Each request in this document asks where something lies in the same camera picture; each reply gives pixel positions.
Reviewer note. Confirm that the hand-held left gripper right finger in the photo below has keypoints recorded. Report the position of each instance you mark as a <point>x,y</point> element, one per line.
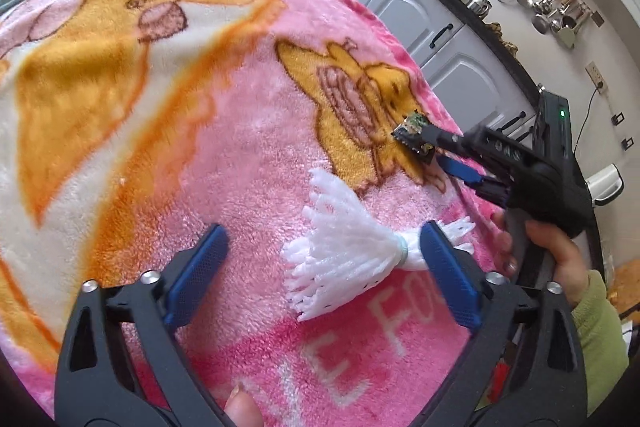
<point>450,272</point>

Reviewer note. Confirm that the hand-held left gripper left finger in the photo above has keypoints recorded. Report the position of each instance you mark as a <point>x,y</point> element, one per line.
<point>200,267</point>

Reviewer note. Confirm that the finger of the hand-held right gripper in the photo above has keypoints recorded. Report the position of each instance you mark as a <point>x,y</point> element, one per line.
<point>465,172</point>
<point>495,152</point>

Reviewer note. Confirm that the small dark wrapper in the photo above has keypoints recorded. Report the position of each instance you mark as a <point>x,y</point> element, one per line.
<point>412,137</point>

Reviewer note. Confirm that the white foam fruit net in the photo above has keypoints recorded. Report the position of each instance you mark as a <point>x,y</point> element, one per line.
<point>350,257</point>

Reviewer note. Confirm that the person's right forearm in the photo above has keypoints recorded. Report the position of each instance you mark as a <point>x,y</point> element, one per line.
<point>600,337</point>

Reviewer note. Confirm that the person's right hand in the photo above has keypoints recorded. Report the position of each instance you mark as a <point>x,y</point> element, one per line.
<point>562,257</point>

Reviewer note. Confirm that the person's left hand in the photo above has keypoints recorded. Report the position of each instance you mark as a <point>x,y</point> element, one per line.
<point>243,409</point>

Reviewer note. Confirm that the white electric kettle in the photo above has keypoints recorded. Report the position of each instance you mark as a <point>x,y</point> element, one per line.
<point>605,184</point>

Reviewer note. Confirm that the black kitchen countertop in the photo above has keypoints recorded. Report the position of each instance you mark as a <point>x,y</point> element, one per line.
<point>525,82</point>

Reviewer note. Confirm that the pile of ginger roots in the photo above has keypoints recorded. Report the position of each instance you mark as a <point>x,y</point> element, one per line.
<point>502,38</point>

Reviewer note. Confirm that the wooden board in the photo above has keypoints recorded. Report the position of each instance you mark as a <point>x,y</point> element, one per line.
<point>625,287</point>

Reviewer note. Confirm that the pink printed blanket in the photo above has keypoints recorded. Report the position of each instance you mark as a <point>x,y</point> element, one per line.
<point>225,132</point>

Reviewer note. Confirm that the steel lidded pot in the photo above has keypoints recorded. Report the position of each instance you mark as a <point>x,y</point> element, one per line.
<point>480,4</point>

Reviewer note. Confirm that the white base kitchen cabinets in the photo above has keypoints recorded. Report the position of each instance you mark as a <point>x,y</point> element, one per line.
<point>415,7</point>

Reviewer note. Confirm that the black wall hook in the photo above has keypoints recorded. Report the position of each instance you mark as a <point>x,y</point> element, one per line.
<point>618,119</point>
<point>627,143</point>

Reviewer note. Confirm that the white wall power strip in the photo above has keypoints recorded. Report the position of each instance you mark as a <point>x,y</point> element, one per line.
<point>595,77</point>

